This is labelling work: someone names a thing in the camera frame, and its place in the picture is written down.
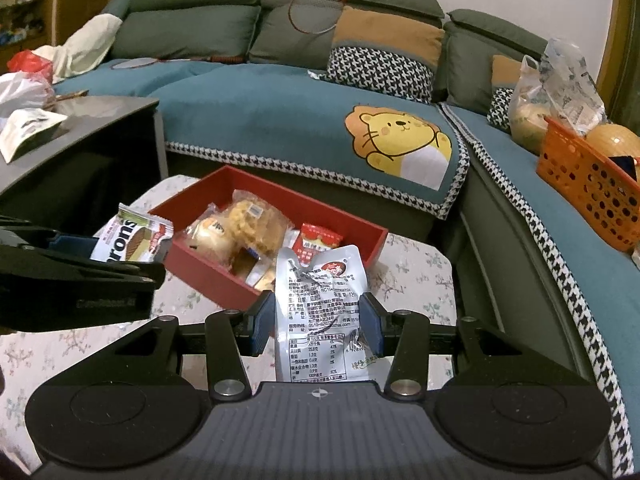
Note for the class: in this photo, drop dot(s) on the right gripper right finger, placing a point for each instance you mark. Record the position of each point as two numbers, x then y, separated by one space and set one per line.
404 336

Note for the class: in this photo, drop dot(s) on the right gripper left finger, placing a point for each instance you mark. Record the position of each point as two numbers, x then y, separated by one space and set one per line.
229 336

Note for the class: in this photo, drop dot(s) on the white silver snack pouch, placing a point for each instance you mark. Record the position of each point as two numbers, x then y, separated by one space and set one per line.
318 334

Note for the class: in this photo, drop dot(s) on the white wafer packet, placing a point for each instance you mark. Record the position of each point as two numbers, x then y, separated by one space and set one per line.
134 236

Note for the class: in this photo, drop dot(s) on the red cardboard box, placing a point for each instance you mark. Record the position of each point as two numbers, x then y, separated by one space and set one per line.
219 285

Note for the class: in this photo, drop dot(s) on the crispy pastry clear bag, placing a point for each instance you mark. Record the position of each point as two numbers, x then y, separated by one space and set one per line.
255 224

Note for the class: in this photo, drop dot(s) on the red spicy strip packet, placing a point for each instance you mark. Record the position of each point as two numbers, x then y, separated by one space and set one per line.
313 239

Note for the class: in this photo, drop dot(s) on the floral tablecloth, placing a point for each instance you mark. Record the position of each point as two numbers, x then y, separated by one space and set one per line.
408 275

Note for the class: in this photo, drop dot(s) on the round bun clear bag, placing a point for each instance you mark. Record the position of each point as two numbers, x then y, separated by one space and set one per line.
210 235

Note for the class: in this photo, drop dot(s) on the white paper bag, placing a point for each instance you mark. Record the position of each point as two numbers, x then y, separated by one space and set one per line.
26 130

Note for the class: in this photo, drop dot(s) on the white plastic bag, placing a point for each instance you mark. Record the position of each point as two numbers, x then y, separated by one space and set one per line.
22 90

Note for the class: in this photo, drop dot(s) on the teal lion sofa cover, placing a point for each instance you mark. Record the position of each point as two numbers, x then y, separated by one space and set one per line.
281 118

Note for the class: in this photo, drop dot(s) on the red plastic bag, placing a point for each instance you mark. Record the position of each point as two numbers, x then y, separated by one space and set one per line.
28 62

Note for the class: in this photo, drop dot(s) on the white cloth on sofa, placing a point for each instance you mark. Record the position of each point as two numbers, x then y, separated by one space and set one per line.
84 50

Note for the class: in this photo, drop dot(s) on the orange plastic basket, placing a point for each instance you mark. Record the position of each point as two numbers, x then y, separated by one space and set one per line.
602 192

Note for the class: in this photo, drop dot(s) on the dark green sofa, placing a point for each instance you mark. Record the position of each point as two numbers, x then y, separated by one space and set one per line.
528 262

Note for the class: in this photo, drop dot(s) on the houndstooth tan pillow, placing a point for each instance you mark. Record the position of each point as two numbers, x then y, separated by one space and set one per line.
385 53

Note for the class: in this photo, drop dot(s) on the yellow round fruit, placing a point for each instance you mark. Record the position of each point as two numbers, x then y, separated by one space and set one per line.
616 140

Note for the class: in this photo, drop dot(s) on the clear plastic bag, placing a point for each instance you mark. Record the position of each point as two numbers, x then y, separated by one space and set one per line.
557 86

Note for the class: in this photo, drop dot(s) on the red badminton racket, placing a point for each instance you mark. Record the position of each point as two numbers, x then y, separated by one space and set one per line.
315 17

